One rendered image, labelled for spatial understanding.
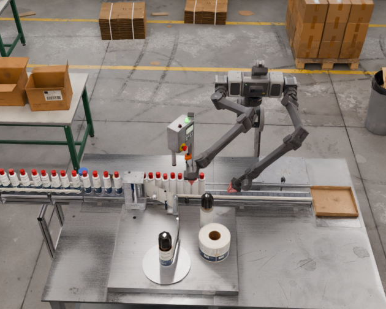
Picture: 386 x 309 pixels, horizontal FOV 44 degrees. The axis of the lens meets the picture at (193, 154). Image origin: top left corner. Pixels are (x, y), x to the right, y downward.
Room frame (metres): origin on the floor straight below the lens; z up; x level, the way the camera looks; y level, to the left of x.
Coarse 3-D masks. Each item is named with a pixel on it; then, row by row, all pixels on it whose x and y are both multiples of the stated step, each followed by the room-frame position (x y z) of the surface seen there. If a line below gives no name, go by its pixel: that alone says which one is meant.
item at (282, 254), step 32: (96, 160) 2.74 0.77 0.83; (128, 160) 2.74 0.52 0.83; (160, 160) 2.74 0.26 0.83; (224, 160) 2.74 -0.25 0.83; (256, 160) 2.74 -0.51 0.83; (320, 160) 2.74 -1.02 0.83; (64, 224) 2.09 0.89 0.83; (96, 224) 2.09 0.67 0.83; (256, 224) 2.09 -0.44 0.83; (288, 224) 2.09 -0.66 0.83; (320, 224) 2.09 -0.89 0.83; (352, 224) 2.09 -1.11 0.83; (64, 256) 1.83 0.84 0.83; (96, 256) 1.83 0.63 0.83; (256, 256) 1.83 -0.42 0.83; (288, 256) 1.83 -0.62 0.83; (320, 256) 1.83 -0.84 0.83; (352, 256) 1.83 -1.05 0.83; (64, 288) 1.59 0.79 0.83; (96, 288) 1.59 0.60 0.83; (256, 288) 1.59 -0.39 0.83; (288, 288) 1.59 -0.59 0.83; (320, 288) 1.59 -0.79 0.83; (352, 288) 1.59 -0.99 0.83
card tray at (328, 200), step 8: (312, 192) 2.39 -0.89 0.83; (320, 192) 2.39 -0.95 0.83; (328, 192) 2.39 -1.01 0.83; (336, 192) 2.39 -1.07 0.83; (344, 192) 2.39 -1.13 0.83; (352, 192) 2.36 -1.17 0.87; (312, 200) 2.31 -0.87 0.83; (320, 200) 2.31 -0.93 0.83; (328, 200) 2.31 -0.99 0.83; (336, 200) 2.31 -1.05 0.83; (344, 200) 2.31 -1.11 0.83; (352, 200) 2.31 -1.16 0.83; (320, 208) 2.23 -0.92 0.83; (328, 208) 2.23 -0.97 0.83; (336, 208) 2.23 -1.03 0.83; (344, 208) 2.23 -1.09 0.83; (352, 208) 2.23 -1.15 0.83
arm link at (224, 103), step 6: (210, 96) 2.72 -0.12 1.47; (216, 96) 2.69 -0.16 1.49; (222, 102) 2.62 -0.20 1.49; (228, 102) 2.60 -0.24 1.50; (234, 102) 2.58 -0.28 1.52; (216, 108) 2.68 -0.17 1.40; (222, 108) 2.63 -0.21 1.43; (228, 108) 2.57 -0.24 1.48; (234, 108) 2.52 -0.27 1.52; (240, 108) 2.49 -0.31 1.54; (246, 108) 2.47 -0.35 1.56; (252, 108) 2.43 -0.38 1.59; (240, 114) 2.47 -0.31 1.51; (246, 114) 2.39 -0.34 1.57; (252, 114) 2.40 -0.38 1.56; (246, 120) 2.34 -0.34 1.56; (252, 120) 2.38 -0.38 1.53; (246, 126) 2.34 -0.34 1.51
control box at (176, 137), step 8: (176, 120) 2.44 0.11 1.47; (184, 120) 2.44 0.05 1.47; (192, 120) 2.45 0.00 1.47; (168, 128) 2.37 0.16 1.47; (176, 128) 2.36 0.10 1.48; (184, 128) 2.37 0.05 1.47; (168, 136) 2.37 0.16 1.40; (176, 136) 2.33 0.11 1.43; (184, 136) 2.37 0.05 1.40; (192, 136) 2.44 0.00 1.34; (168, 144) 2.37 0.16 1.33; (176, 144) 2.33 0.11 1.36; (184, 144) 2.37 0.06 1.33; (176, 152) 2.33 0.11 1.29
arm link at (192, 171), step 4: (196, 156) 2.15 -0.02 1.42; (200, 156) 2.14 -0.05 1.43; (196, 160) 2.12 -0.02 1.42; (196, 164) 2.10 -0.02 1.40; (188, 168) 2.09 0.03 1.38; (192, 168) 2.08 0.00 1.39; (196, 168) 2.07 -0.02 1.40; (200, 168) 2.12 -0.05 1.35; (188, 172) 2.05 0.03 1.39; (192, 172) 2.04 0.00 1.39; (196, 172) 2.05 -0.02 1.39; (188, 176) 2.04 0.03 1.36; (192, 176) 2.04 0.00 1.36
